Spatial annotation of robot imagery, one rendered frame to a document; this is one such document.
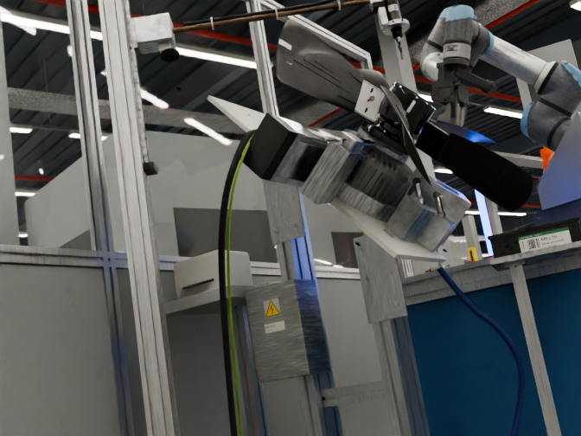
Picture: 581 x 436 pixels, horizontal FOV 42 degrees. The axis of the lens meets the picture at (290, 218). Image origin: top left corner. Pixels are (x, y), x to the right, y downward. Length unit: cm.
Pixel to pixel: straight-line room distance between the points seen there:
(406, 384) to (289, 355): 27
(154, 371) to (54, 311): 26
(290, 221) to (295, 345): 32
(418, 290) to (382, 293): 55
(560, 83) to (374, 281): 112
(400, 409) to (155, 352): 57
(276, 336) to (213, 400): 42
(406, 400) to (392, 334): 15
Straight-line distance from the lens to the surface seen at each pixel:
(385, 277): 171
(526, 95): 598
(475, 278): 219
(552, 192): 242
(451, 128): 200
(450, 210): 192
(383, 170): 177
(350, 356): 275
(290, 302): 175
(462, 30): 217
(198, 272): 197
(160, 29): 201
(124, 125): 192
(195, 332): 212
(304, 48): 176
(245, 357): 200
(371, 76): 206
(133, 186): 186
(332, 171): 157
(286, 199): 187
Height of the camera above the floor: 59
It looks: 13 degrees up
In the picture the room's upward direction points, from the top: 9 degrees counter-clockwise
